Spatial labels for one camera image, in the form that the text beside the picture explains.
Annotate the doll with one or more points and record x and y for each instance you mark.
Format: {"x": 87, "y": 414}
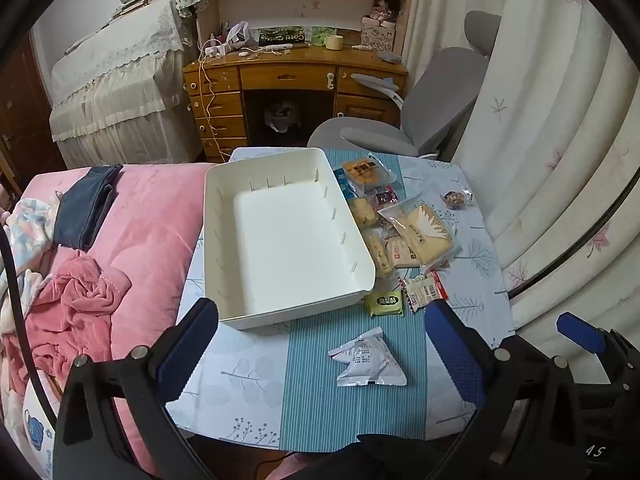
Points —
{"x": 384, "y": 6}

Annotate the green snack packet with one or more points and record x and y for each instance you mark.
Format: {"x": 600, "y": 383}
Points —
{"x": 384, "y": 304}

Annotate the wooden door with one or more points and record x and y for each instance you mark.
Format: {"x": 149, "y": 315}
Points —
{"x": 25, "y": 120}

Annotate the dark blue jeans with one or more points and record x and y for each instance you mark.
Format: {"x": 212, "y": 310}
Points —
{"x": 82, "y": 205}

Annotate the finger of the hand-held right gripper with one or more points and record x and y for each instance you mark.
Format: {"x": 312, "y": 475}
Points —
{"x": 580, "y": 331}

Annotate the dark printed box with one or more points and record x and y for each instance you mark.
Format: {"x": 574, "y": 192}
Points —
{"x": 280, "y": 37}

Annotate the white power strip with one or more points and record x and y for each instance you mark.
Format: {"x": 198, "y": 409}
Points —
{"x": 214, "y": 51}

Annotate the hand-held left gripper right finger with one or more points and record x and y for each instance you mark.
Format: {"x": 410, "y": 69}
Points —
{"x": 455, "y": 355}

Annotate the white plastic bin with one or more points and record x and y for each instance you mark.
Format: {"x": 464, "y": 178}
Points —
{"x": 280, "y": 240}

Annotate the lace cloth covered piano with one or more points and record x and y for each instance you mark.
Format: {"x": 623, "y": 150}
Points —
{"x": 120, "y": 90}

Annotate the white plastic bag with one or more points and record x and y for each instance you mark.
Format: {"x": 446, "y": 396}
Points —
{"x": 239, "y": 32}

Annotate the silver snack packet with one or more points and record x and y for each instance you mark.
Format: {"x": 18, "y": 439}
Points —
{"x": 370, "y": 360}

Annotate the person's dark clothing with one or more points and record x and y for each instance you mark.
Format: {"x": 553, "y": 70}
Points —
{"x": 390, "y": 460}

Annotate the wooden desk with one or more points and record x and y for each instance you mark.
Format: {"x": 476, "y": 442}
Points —
{"x": 280, "y": 77}

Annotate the pink crumpled towel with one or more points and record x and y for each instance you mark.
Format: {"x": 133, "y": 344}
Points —
{"x": 75, "y": 310}

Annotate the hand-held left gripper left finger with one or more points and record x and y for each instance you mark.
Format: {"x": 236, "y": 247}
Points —
{"x": 185, "y": 347}

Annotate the stack of books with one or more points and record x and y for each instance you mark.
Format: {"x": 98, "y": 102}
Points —
{"x": 140, "y": 2}

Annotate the orange cake packet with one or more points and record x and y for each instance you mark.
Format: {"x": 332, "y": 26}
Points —
{"x": 365, "y": 172}

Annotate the wooden bookshelf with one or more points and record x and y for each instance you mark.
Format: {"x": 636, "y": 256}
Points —
{"x": 300, "y": 5}

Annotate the blue snack packet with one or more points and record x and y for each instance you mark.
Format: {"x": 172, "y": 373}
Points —
{"x": 345, "y": 185}

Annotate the blue patterned tablecloth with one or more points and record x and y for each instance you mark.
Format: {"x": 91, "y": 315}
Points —
{"x": 350, "y": 410}

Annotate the red white snack packet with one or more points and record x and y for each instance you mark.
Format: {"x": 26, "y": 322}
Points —
{"x": 425, "y": 291}

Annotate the grey office chair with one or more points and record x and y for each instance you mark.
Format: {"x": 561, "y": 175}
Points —
{"x": 440, "y": 95}

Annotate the round nut candy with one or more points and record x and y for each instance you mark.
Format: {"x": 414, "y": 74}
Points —
{"x": 455, "y": 198}

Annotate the floral fabric pouch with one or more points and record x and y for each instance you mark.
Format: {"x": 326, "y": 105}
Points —
{"x": 192, "y": 0}

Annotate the clear bag of yellow wafers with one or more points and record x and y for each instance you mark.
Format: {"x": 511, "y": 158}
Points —
{"x": 425, "y": 230}

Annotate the white floral curtain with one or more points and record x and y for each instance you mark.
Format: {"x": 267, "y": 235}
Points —
{"x": 550, "y": 110}

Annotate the dark red candy packet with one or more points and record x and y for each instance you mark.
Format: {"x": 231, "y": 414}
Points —
{"x": 386, "y": 196}

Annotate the floral cloth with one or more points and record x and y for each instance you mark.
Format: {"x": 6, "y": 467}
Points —
{"x": 27, "y": 230}

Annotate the pale biscuit packet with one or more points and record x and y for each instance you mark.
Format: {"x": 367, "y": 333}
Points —
{"x": 364, "y": 212}

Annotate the pink blanket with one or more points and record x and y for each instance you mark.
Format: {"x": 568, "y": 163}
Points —
{"x": 155, "y": 230}

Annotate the white bag under desk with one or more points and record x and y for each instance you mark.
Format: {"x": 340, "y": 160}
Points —
{"x": 281, "y": 116}

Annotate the grey pouch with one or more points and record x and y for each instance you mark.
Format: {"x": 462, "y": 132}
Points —
{"x": 390, "y": 56}

